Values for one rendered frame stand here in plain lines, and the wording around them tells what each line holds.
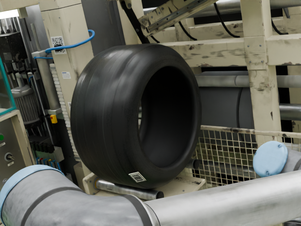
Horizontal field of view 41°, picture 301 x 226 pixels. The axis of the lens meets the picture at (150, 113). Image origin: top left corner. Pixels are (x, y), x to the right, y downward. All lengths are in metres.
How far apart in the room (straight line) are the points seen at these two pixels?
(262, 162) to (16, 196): 0.57
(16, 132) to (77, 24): 0.56
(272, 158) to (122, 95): 0.63
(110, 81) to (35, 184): 0.87
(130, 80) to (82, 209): 0.94
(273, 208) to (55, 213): 0.36
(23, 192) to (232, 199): 0.32
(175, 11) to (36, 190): 1.34
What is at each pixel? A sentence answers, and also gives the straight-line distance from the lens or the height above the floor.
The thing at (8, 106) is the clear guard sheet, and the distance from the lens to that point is 1.89.
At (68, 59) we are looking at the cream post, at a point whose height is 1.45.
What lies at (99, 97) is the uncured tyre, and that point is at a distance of 1.45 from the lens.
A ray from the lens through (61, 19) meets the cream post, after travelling 1.71.
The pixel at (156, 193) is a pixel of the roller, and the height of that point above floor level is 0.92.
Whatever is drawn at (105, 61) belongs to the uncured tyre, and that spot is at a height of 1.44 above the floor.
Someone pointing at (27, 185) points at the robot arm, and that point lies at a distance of 0.63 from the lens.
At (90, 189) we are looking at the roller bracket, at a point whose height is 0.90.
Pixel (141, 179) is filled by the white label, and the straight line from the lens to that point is 1.51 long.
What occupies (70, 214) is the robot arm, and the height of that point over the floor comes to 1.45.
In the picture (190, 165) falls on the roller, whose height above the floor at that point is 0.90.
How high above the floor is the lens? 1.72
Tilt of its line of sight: 19 degrees down
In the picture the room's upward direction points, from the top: 11 degrees counter-clockwise
